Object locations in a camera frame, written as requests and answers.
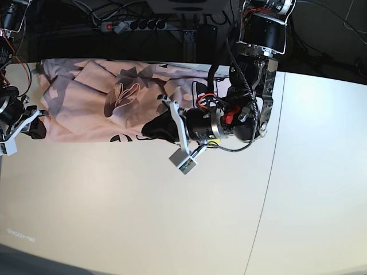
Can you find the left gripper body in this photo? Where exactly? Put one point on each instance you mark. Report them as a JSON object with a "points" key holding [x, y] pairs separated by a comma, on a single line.
{"points": [[199, 127]]}

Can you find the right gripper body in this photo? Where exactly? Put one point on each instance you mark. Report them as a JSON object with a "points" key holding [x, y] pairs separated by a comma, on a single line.
{"points": [[16, 118]]}

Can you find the pink T-shirt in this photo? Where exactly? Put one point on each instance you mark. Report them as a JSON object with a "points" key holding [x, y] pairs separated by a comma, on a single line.
{"points": [[96, 100]]}

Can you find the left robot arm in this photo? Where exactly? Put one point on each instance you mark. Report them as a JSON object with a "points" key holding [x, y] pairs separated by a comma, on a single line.
{"points": [[258, 34]]}

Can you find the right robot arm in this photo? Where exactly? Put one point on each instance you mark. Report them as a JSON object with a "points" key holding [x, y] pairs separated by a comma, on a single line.
{"points": [[13, 29]]}

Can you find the black power adapter box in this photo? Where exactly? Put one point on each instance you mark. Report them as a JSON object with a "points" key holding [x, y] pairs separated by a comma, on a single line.
{"points": [[206, 34]]}

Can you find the black power strip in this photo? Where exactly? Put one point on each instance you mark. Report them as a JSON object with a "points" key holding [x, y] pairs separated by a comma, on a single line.
{"points": [[118, 27]]}

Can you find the white box with oval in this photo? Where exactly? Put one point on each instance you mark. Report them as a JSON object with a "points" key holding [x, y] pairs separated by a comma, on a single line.
{"points": [[186, 6]]}

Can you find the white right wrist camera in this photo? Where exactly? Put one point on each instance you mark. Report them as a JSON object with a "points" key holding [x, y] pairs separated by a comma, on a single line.
{"points": [[8, 148]]}

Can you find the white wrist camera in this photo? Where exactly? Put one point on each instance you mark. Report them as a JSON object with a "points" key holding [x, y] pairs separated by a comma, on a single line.
{"points": [[8, 148], [183, 161]]}

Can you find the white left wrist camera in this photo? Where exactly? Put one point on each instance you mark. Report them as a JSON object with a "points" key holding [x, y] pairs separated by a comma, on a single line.
{"points": [[183, 161]]}

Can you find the aluminium table leg post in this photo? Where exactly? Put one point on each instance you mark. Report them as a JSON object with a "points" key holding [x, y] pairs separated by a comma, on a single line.
{"points": [[189, 46]]}

